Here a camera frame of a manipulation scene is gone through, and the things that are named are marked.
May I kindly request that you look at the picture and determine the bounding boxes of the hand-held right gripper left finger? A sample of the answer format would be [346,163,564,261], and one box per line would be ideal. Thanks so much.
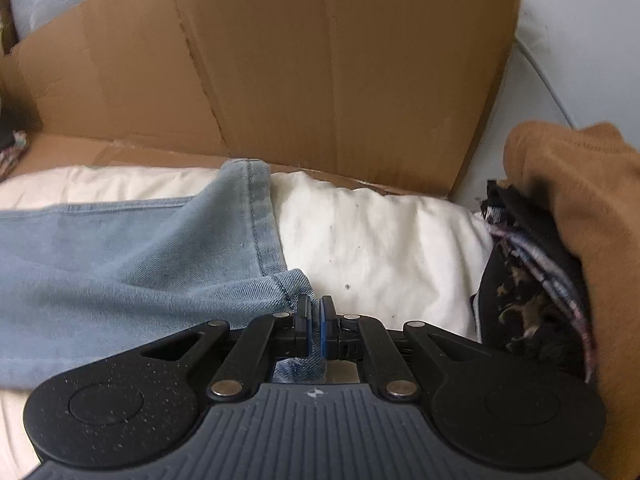
[140,294,315,403]

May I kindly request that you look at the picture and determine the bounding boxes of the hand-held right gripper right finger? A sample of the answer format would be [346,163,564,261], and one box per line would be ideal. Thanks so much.
[320,294,493,403]

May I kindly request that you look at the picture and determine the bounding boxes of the light blue denim pants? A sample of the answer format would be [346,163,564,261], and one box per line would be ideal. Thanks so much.
[0,158,331,391]

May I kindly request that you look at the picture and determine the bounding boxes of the cream bear print bed sheet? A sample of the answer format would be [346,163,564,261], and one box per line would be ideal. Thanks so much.
[0,162,496,480]

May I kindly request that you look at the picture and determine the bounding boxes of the flattened cardboard sheet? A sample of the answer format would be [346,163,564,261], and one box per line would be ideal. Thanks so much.
[0,0,523,198]

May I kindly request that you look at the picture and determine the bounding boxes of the colourful patterned cloth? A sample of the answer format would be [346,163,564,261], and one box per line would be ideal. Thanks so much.
[0,130,28,181]

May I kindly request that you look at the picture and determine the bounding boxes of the white cable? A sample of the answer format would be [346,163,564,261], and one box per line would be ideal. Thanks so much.
[515,35,581,131]

